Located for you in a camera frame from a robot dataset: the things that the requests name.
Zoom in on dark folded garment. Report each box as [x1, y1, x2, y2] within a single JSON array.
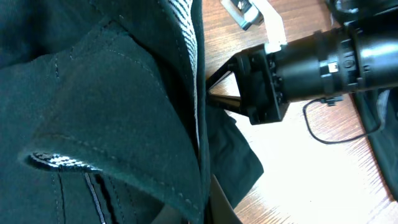
[[353, 88, 397, 200]]

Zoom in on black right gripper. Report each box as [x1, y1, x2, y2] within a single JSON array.
[[206, 44, 288, 125]]

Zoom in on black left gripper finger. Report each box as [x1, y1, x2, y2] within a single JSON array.
[[205, 174, 242, 224]]

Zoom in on black shorts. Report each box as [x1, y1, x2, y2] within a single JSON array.
[[1, 0, 263, 223]]

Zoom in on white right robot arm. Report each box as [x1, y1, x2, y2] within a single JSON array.
[[206, 1, 397, 124]]

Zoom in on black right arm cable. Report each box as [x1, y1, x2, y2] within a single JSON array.
[[302, 88, 391, 146]]

